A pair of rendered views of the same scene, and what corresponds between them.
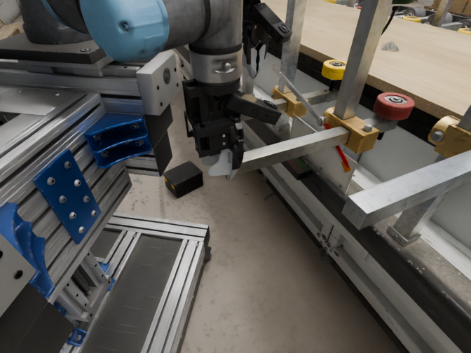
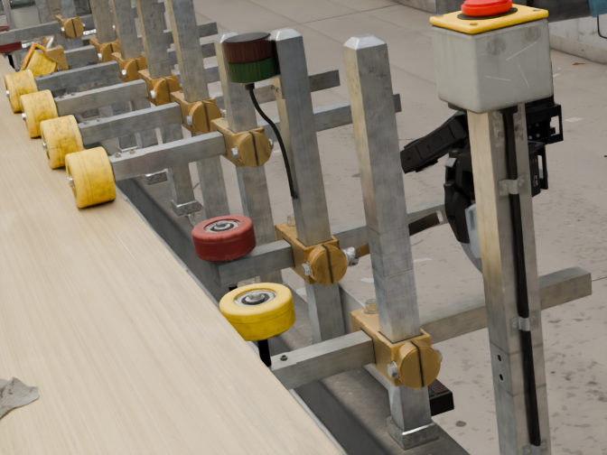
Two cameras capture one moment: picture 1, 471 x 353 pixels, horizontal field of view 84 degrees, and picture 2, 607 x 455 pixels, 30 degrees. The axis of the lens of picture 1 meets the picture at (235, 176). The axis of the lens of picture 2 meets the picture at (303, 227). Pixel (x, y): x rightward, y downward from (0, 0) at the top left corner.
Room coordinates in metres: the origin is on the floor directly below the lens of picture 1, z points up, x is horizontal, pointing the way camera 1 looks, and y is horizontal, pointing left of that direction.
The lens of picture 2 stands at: (1.95, -0.12, 1.39)
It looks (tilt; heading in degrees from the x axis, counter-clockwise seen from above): 20 degrees down; 186
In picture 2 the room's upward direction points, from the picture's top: 9 degrees counter-clockwise
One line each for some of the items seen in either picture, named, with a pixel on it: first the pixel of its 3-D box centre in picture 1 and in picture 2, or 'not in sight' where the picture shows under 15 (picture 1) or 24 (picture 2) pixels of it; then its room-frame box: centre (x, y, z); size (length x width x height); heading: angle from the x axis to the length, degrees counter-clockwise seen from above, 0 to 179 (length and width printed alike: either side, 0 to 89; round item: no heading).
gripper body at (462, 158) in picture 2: (249, 17); (491, 145); (0.79, -0.04, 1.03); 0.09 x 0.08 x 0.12; 46
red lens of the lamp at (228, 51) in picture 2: not in sight; (247, 47); (0.59, -0.30, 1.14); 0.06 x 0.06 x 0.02
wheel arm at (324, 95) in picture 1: (277, 106); (426, 329); (0.75, -0.13, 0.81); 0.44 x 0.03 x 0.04; 114
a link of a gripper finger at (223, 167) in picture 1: (222, 168); not in sight; (0.39, 0.02, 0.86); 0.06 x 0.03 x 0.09; 114
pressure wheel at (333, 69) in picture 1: (333, 80); (262, 340); (0.83, -0.31, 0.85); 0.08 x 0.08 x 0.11
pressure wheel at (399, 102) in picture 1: (387, 119); (228, 263); (0.58, -0.38, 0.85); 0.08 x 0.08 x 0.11
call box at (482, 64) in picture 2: not in sight; (491, 60); (1.04, -0.05, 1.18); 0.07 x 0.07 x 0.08; 24
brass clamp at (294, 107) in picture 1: (288, 100); (394, 345); (0.78, -0.17, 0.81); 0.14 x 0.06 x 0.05; 24
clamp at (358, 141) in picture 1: (347, 128); (309, 252); (0.56, -0.27, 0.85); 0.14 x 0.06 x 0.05; 24
